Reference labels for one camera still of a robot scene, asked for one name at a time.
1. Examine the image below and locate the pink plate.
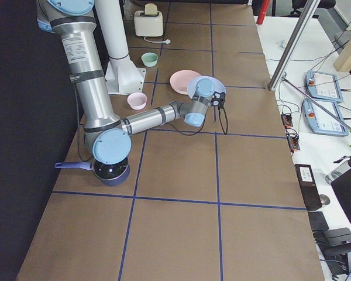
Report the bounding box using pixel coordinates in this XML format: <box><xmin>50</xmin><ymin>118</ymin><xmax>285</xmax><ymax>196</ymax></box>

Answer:
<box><xmin>170</xmin><ymin>70</ymin><xmax>201</xmax><ymax>95</ymax></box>

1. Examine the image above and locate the light blue plate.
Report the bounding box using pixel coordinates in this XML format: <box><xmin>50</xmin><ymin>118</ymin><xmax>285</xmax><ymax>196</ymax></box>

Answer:
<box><xmin>187</xmin><ymin>76</ymin><xmax>226</xmax><ymax>98</ymax></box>

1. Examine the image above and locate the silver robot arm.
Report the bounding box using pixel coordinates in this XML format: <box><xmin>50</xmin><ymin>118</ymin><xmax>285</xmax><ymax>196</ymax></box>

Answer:
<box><xmin>37</xmin><ymin>1</ymin><xmax>223</xmax><ymax>165</ymax></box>

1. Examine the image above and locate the pink bowl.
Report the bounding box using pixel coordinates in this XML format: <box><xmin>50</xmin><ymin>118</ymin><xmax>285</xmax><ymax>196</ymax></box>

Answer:
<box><xmin>127</xmin><ymin>92</ymin><xmax>147</xmax><ymax>110</ymax></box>

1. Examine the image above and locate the dark blue saucepan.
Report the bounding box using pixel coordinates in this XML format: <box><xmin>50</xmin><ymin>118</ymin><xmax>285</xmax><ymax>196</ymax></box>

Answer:
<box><xmin>54</xmin><ymin>157</ymin><xmax>130</xmax><ymax>186</ymax></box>

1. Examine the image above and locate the green bowl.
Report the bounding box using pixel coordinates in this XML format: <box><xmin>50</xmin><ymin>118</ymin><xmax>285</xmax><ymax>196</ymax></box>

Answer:
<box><xmin>141</xmin><ymin>52</ymin><xmax>159</xmax><ymax>67</ymax></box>

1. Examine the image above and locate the orange black connector block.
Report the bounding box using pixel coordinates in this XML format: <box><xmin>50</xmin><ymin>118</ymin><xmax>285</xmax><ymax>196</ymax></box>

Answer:
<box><xmin>281</xmin><ymin>113</ymin><xmax>293</xmax><ymax>128</ymax></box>

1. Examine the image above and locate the cream toaster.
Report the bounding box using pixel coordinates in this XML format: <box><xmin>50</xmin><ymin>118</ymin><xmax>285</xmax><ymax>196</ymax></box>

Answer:
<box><xmin>134</xmin><ymin>11</ymin><xmax>164</xmax><ymax>37</ymax></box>

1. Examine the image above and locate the bread slice in toaster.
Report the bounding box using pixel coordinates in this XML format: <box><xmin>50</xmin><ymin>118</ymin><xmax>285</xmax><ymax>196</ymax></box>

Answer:
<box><xmin>144</xmin><ymin>3</ymin><xmax>158</xmax><ymax>16</ymax></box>

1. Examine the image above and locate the lower teach pendant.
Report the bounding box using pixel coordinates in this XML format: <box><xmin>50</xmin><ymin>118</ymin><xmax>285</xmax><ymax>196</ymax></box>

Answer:
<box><xmin>302</xmin><ymin>98</ymin><xmax>349</xmax><ymax>137</ymax></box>

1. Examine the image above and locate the teach pendant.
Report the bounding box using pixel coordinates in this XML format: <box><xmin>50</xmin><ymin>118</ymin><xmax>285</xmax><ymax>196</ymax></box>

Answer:
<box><xmin>305</xmin><ymin>70</ymin><xmax>343</xmax><ymax>103</ymax></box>
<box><xmin>302</xmin><ymin>98</ymin><xmax>349</xmax><ymax>137</ymax></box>

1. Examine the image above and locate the black box with white label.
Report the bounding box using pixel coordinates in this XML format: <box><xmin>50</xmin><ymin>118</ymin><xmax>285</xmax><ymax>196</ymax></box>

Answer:
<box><xmin>294</xmin><ymin>164</ymin><xmax>322</xmax><ymax>211</ymax></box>

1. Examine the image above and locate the upper teach pendant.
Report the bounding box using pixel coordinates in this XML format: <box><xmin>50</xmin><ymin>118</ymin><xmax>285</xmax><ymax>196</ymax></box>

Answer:
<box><xmin>305</xmin><ymin>70</ymin><xmax>343</xmax><ymax>103</ymax></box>

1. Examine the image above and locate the red cylinder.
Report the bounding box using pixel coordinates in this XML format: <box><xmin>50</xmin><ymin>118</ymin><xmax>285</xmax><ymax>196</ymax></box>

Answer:
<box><xmin>256</xmin><ymin>0</ymin><xmax>271</xmax><ymax>25</ymax></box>

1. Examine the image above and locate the green-tipped grabber stick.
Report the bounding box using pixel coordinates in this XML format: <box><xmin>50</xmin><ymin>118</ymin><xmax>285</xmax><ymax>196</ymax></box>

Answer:
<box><xmin>282</xmin><ymin>77</ymin><xmax>351</xmax><ymax>147</ymax></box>

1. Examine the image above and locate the black camera cable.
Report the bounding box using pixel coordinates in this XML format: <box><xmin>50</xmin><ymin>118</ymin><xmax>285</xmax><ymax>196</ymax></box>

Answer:
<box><xmin>163</xmin><ymin>107</ymin><xmax>229</xmax><ymax>137</ymax></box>

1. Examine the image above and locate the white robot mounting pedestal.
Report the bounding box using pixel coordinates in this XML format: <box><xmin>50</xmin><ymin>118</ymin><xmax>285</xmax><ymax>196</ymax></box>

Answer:
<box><xmin>95</xmin><ymin>0</ymin><xmax>146</xmax><ymax>94</ymax></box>

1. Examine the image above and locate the white toaster cable with plug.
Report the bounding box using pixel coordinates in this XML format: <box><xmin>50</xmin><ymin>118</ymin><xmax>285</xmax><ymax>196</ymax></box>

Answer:
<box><xmin>143</xmin><ymin>36</ymin><xmax>172</xmax><ymax>45</ymax></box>

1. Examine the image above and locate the aluminium frame post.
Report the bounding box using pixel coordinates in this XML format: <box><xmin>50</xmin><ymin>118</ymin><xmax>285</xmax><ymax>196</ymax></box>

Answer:
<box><xmin>268</xmin><ymin>0</ymin><xmax>320</xmax><ymax>91</ymax></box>

